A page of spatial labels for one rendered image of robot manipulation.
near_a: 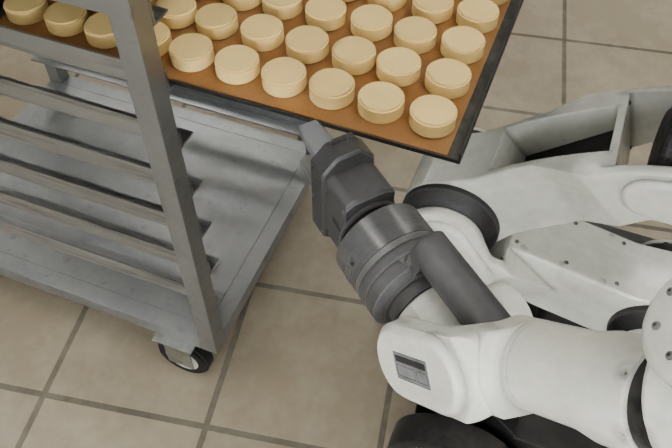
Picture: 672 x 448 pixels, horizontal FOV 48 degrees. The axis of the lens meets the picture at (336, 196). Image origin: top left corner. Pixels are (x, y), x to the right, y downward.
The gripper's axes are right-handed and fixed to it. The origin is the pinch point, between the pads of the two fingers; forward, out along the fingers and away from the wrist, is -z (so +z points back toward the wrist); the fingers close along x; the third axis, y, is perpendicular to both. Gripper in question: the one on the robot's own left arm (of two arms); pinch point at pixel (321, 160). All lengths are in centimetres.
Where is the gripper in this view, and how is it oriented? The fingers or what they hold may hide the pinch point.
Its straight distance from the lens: 74.7
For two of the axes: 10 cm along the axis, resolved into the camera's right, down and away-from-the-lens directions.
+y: -8.8, 3.7, -3.1
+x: 0.0, -6.4, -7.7
